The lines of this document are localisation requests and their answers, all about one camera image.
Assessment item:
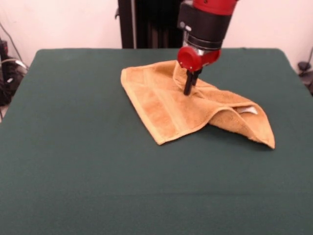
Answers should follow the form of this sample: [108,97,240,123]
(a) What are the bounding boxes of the orange terry towel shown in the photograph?
[120,60,276,149]

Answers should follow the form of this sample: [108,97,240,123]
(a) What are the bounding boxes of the dark green table cloth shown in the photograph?
[0,47,313,235]

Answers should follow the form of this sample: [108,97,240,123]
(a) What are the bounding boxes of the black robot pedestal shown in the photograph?
[114,0,184,49]

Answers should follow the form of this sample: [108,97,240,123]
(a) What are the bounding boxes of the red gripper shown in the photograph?
[177,46,222,96]

